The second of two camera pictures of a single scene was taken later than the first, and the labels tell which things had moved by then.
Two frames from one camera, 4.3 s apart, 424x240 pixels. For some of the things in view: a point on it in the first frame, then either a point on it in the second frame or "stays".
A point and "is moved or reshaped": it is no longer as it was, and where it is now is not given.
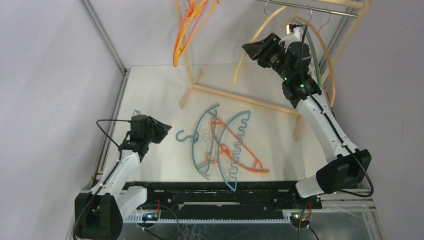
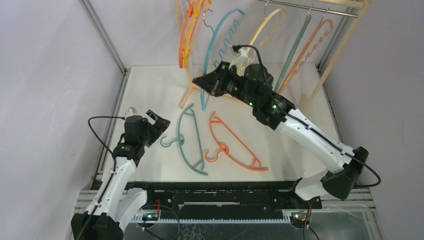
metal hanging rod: (309, 7) stays
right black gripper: (265, 54) -> (216, 82)
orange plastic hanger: (189, 13) is moved or reshaped
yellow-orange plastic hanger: (188, 26) is moved or reshaped
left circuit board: (150, 216) stays
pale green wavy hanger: (313, 49) is moved or reshaped
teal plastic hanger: (212, 142) -> (200, 163)
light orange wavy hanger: (333, 96) -> (294, 71)
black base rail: (228, 196) stays
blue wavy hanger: (219, 146) -> (204, 101)
